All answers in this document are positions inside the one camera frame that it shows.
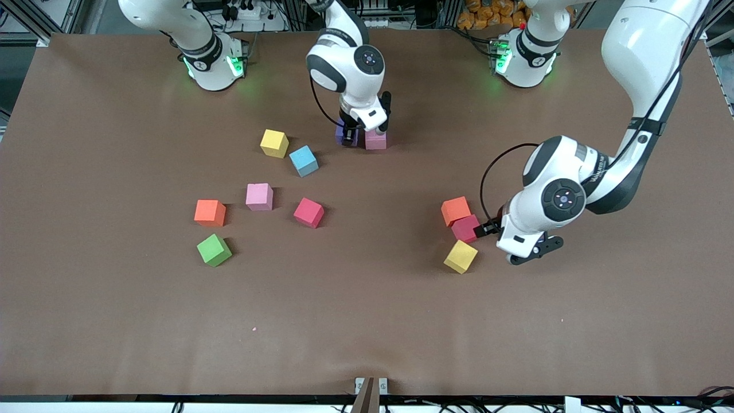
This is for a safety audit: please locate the bag of orange snacks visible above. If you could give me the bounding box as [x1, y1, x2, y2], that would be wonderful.
[457, 0, 528, 30]

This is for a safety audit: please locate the aluminium frame strut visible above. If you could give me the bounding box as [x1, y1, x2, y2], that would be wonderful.
[0, 0, 52, 46]

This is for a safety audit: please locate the blue foam cube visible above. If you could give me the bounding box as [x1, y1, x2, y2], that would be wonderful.
[289, 145, 319, 177]

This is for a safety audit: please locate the metal bracket with post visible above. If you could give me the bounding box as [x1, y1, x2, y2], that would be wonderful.
[354, 377, 388, 413]

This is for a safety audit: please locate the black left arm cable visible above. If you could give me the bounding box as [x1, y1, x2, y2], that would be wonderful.
[479, 143, 540, 223]

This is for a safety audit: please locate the yellow foam cube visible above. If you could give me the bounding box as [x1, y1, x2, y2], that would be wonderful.
[444, 240, 478, 274]
[260, 128, 291, 159]

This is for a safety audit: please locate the green foam cube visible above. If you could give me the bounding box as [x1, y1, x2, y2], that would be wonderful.
[197, 233, 233, 267]

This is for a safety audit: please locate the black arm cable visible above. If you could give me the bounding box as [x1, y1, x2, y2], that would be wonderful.
[310, 75, 345, 128]
[479, 143, 540, 223]

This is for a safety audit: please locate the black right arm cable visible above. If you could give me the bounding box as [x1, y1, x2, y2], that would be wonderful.
[310, 75, 345, 128]

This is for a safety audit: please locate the red foam cube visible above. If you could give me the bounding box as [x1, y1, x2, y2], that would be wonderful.
[451, 215, 482, 243]
[294, 197, 325, 229]

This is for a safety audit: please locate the white power strip with plugs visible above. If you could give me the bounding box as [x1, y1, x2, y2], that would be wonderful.
[221, 0, 287, 32]

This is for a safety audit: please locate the orange foam cube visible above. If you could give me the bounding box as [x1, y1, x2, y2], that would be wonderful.
[194, 200, 227, 227]
[441, 196, 472, 227]

